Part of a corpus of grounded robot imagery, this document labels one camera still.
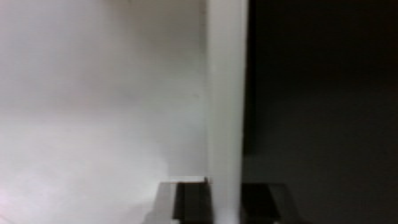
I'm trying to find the white square tabletop tray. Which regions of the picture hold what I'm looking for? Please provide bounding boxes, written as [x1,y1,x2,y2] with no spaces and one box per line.
[0,0,247,224]

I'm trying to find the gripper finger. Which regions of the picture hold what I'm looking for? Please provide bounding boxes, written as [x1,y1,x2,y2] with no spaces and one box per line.
[241,183,300,224]

